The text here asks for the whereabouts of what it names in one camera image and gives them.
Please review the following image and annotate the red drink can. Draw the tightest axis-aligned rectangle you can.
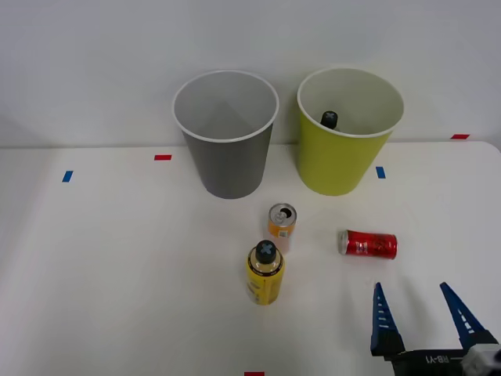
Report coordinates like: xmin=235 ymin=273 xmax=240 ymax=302
xmin=337 ymin=229 xmax=398 ymax=261

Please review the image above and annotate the yellow-green plastic waste bin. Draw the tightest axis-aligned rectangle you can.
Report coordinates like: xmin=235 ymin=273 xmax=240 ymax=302
xmin=296 ymin=67 xmax=405 ymax=197

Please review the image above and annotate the grey plastic waste bin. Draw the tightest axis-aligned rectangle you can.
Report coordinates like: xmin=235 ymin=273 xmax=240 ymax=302
xmin=171 ymin=69 xmax=280 ymax=200

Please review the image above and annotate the yellow bottle with black cap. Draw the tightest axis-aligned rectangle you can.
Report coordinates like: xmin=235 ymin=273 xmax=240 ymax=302
xmin=245 ymin=239 xmax=286 ymax=306

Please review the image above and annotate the black-capped bottle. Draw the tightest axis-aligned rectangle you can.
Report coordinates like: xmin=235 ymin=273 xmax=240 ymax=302
xmin=319 ymin=110 xmax=340 ymax=132

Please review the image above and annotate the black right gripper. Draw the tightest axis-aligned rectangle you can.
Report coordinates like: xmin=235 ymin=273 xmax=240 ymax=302
xmin=369 ymin=281 xmax=500 ymax=376

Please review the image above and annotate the orange drink can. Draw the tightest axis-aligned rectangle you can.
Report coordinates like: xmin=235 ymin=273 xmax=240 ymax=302
xmin=267 ymin=202 xmax=297 ymax=256

